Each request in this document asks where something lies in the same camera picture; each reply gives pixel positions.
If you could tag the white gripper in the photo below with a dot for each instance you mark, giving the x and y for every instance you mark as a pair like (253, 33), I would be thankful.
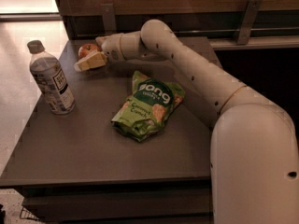
(111, 48)

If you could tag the red apple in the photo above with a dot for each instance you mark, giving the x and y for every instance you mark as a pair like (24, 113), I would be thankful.
(86, 49)

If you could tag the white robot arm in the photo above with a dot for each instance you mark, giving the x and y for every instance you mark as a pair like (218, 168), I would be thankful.
(254, 159)

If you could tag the clear plastic water bottle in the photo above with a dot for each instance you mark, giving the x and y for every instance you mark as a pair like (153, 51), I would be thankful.
(50, 79)

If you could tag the green snack bag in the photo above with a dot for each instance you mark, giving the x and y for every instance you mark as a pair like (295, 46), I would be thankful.
(146, 111)

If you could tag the grey square table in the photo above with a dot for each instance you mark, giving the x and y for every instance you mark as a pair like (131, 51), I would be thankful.
(77, 169)

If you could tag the left metal wall bracket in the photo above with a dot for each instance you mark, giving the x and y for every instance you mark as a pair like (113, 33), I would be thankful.
(109, 19)

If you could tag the metal wall bracket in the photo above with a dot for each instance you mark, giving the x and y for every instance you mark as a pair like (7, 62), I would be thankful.
(109, 19)
(243, 31)

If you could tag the right metal wall bracket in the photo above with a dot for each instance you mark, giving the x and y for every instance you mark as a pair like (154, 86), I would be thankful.
(243, 31)

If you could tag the wire rack under table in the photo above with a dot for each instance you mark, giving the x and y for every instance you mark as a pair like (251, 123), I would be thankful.
(27, 215)

